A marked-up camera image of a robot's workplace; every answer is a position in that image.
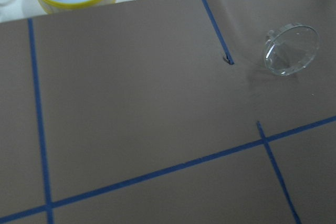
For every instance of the clear glass funnel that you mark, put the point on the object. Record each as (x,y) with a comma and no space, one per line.
(290,48)

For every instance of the brown paper table cover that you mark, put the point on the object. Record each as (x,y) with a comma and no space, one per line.
(162,111)

